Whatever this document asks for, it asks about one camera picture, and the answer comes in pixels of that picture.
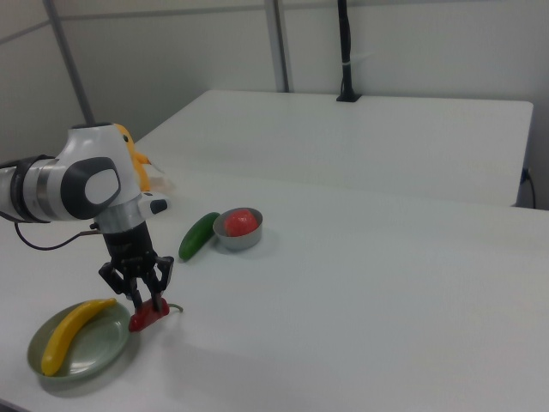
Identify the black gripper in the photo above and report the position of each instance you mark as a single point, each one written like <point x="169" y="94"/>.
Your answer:
<point x="128" y="249"/>

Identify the yellow banana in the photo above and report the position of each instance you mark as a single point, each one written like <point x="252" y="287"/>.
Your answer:
<point x="68" y="332"/>

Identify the green cucumber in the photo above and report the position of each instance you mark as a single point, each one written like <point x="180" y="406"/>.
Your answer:
<point x="197" y="236"/>

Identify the grey metal bowl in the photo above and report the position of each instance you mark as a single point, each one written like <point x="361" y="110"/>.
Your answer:
<point x="240" y="242"/>

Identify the grey partition post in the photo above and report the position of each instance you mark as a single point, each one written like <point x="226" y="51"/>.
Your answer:
<point x="281" y="47"/>

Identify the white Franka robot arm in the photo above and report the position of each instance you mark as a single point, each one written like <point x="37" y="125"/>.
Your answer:
<point x="86" y="150"/>

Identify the red apple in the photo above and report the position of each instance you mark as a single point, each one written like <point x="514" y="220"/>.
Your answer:
<point x="240" y="223"/>

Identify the pale green plastic plate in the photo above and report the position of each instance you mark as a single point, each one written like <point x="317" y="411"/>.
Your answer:
<point x="98" y="343"/>

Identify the yellow plush dinosaur toy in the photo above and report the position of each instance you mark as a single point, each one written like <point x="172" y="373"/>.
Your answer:
<point x="139" y="165"/>

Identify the black camera pole with base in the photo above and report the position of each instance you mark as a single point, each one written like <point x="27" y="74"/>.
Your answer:
<point x="345" y="51"/>

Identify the red chili pepper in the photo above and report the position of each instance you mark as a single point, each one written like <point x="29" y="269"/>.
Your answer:
<point x="143" y="319"/>

